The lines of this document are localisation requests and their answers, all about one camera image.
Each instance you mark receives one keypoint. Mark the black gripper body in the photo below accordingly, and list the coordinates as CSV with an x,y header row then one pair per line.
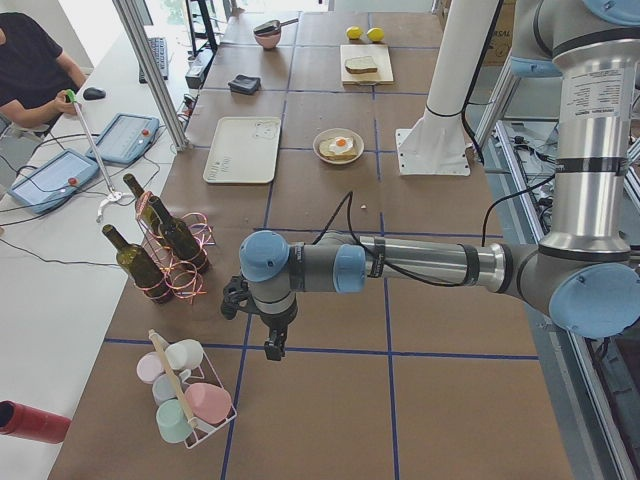
x,y
276,322

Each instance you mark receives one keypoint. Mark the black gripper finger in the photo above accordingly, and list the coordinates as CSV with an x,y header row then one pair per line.
x,y
279,350
270,349

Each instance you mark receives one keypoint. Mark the cream round plate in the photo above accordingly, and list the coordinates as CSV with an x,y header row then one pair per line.
x,y
338,132

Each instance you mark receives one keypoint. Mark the cream bear serving tray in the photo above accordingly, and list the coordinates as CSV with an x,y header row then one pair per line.
x,y
244,151

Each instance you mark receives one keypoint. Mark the white cup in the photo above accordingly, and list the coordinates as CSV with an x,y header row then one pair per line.
x,y
184,354

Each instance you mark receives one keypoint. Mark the grey blue cup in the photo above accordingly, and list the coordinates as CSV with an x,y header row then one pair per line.
x,y
163,390

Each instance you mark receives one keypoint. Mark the light pink cup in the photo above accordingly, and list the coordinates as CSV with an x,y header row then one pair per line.
x,y
149,368

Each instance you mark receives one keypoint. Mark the mint green cup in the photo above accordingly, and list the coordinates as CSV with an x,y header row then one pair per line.
x,y
172,423

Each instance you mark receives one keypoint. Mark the green wine bottle middle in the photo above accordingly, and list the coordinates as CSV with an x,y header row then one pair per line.
x,y
179,238

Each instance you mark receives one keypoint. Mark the green wine bottle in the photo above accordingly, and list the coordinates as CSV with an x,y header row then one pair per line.
x,y
140,267
179,238
137,192

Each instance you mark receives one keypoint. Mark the green wine bottle front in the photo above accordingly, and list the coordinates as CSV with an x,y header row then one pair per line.
x,y
140,267

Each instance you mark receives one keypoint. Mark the green wine bottle back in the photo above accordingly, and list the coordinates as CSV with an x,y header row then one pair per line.
x,y
137,192

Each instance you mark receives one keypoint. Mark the fried egg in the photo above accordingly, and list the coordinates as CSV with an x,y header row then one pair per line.
x,y
340,145

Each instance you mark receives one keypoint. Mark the blue teach pendant far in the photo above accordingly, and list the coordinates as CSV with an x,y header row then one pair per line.
x,y
126,138

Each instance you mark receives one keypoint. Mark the blue teach pendant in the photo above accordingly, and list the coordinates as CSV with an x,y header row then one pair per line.
x,y
126,138
54,182

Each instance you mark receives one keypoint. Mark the folded grey cloth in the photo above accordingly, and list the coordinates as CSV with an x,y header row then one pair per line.
x,y
244,84

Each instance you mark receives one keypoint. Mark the red cylinder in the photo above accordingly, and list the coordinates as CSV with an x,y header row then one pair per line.
x,y
30,423

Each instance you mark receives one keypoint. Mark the blue teach pendant near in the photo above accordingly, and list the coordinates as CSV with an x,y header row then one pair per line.
x,y
54,182

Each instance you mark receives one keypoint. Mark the pink bowl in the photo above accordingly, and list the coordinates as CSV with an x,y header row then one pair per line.
x,y
268,42

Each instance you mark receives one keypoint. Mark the wooden cutting board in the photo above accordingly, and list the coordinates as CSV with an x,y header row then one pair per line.
x,y
379,52

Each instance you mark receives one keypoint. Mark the black computer mouse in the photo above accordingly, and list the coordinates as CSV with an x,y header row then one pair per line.
x,y
93,93

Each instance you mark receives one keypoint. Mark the metal scoop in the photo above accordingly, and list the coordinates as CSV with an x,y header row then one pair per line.
x,y
272,27

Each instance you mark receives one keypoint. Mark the yellow lemon one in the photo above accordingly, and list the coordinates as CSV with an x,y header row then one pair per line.
x,y
354,32

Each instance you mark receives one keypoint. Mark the black keyboard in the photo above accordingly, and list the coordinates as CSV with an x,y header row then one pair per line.
x,y
159,50

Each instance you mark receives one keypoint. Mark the yellow lemon two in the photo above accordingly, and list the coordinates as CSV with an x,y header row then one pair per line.
x,y
376,34

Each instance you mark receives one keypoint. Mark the reacher grabber stick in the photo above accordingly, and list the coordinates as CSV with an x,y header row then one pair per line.
x,y
113,196

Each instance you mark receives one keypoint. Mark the person in black shirt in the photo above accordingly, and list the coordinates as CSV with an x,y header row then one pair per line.
x,y
36,73

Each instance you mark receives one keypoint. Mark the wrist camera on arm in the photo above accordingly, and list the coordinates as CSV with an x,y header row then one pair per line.
x,y
236,297

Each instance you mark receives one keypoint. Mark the copper wire bottle rack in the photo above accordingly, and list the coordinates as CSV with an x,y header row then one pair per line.
x,y
181,276

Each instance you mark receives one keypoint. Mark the aluminium frame post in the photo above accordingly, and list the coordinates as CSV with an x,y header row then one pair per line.
x,y
134,28

